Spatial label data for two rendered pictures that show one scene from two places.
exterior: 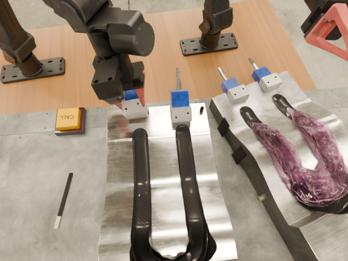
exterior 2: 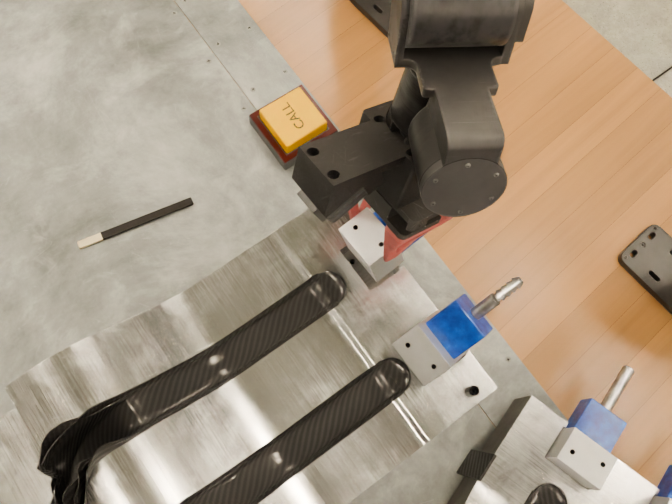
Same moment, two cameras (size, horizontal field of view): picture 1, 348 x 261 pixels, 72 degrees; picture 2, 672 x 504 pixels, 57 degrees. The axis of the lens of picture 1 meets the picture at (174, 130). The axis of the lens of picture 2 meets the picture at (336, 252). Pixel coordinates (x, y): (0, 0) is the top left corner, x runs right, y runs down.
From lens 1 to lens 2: 0.17 m
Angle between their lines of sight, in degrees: 20
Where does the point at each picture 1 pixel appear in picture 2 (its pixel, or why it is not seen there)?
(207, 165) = (342, 479)
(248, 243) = not seen: outside the picture
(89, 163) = (228, 221)
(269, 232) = not seen: outside the picture
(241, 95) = (579, 468)
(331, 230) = not seen: outside the picture
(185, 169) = (309, 432)
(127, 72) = (397, 189)
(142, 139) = (323, 299)
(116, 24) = (440, 111)
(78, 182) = (182, 227)
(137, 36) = (448, 172)
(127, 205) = (161, 359)
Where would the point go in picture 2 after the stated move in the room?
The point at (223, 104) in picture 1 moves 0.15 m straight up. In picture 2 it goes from (531, 434) to (598, 430)
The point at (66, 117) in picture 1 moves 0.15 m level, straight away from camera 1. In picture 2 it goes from (290, 114) to (328, 16)
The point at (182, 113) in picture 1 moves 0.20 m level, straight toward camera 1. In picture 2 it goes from (425, 354) to (224, 447)
